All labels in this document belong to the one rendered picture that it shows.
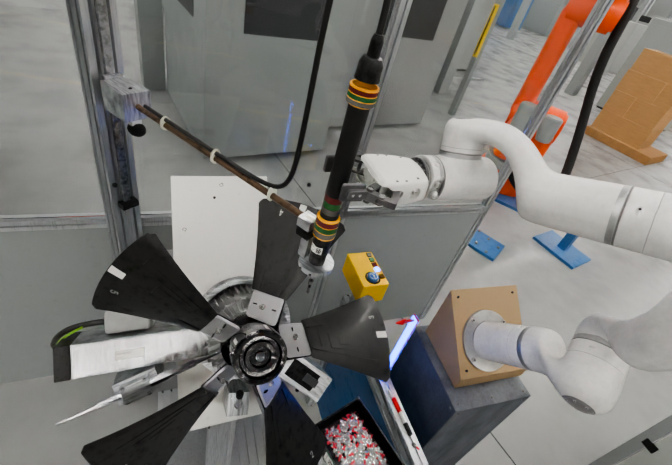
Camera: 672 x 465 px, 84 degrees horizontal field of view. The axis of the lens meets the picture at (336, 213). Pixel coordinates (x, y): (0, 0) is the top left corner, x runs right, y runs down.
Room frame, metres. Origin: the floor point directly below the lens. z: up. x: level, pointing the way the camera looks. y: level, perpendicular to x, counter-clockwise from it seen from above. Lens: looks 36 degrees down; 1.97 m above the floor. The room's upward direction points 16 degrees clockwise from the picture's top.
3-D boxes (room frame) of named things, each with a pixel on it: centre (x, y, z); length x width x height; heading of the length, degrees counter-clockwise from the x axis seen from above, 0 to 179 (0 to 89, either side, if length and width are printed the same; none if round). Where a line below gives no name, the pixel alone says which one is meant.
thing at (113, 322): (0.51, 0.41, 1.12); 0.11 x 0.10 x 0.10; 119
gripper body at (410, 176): (0.59, -0.08, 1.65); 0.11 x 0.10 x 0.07; 119
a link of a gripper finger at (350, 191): (0.50, -0.03, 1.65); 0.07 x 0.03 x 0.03; 119
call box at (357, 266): (0.96, -0.16, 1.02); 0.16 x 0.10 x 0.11; 29
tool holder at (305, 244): (0.54, 0.02, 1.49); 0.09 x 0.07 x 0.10; 64
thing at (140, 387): (0.37, 0.32, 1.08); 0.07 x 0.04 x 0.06; 129
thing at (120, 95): (0.81, 0.57, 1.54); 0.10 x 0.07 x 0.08; 64
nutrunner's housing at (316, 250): (0.53, 0.01, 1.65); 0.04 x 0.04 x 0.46
